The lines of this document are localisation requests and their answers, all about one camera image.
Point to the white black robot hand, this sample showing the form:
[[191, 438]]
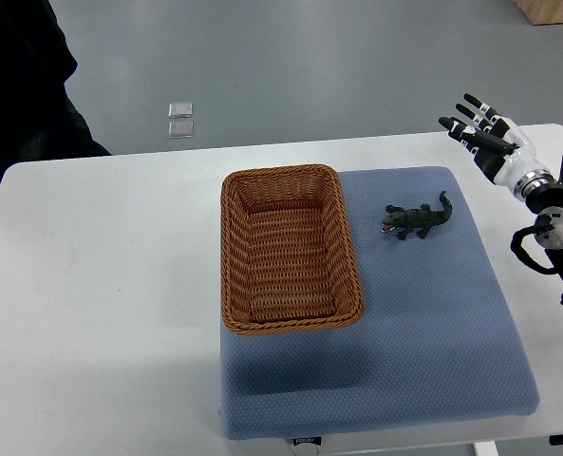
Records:
[[500, 149]]

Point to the dark green toy crocodile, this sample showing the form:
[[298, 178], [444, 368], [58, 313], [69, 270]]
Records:
[[422, 219]]

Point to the brown wicker basket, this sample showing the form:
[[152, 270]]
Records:
[[287, 260]]

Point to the wooden box corner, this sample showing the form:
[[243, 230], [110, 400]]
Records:
[[542, 12]]

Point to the blue padded mat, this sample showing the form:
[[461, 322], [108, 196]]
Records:
[[437, 342]]

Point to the white table leg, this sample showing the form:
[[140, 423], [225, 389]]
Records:
[[486, 448]]

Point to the lower metal floor plate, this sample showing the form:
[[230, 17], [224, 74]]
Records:
[[180, 129]]

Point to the metal floor plate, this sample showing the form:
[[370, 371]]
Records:
[[180, 129], [180, 110]]

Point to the upper metal floor plate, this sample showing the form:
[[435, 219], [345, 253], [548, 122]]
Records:
[[180, 110]]

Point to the person in black clothing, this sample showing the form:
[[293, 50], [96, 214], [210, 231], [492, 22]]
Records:
[[38, 122]]

